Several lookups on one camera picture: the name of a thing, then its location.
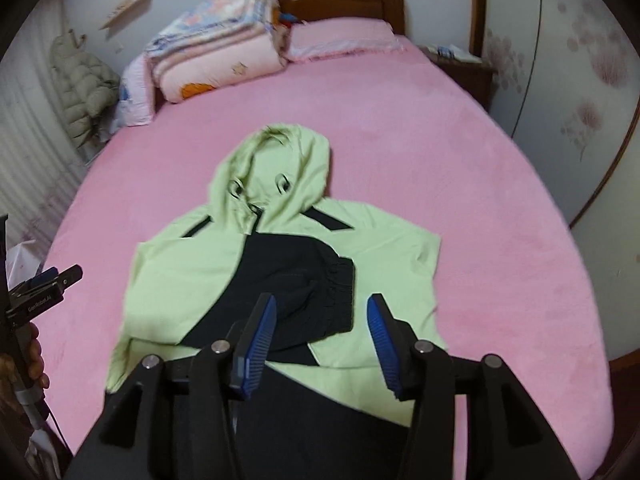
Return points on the beige wall shelf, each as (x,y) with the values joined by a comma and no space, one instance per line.
(120,11)

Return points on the brown wooden headboard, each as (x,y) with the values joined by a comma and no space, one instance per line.
(389,11)

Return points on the folded pink cartoon quilt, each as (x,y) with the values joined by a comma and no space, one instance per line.
(217,44)

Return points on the dark wooden nightstand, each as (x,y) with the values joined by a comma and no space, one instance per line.
(477,79)

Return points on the papers on nightstand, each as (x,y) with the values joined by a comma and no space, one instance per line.
(452,53)

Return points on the white cartoon pillow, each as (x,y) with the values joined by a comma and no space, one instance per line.
(136,102)

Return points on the pink bed sheet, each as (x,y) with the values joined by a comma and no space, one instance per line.
(404,138)

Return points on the floral sliding wardrobe door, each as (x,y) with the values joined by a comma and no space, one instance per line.
(567,91)

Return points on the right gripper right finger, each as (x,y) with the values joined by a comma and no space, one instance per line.
(394,342)

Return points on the beige puffer coat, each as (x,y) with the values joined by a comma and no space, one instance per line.
(87,87)

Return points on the white curtain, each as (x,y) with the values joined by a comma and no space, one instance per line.
(40,169)

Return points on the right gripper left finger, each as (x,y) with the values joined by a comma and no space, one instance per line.
(251,350)

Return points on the light green hooded jacket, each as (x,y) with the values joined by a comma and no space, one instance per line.
(268,226)

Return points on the person's left hand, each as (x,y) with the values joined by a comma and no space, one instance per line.
(35,370)

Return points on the pink pillow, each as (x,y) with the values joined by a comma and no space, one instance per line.
(337,37)

